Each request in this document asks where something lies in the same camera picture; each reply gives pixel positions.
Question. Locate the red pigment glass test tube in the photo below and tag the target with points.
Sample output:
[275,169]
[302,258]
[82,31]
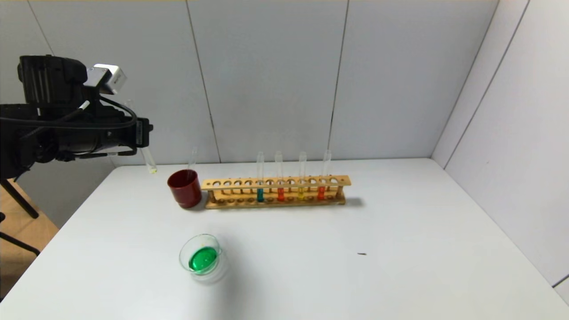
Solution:
[321,193]
[280,194]

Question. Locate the wooden test tube rack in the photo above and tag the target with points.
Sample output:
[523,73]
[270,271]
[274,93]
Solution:
[284,201]

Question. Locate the white and grey wrist camera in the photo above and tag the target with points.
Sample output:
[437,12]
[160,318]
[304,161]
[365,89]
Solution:
[106,79]

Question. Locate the black metal stand frame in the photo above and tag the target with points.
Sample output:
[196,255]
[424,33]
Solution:
[20,198]

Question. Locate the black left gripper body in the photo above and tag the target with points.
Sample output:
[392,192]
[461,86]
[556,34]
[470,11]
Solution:
[142,132]

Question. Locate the yellow pigment glass test tube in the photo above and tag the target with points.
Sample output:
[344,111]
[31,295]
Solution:
[149,159]
[301,194]

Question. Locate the blue pigment glass test tube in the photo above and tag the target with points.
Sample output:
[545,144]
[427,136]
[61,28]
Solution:
[260,195]
[193,160]

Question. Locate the clear glass dish with spout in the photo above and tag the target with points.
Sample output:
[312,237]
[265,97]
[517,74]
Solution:
[203,260]

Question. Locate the dark red plastic cup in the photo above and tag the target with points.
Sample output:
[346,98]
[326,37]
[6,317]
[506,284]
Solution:
[184,191]

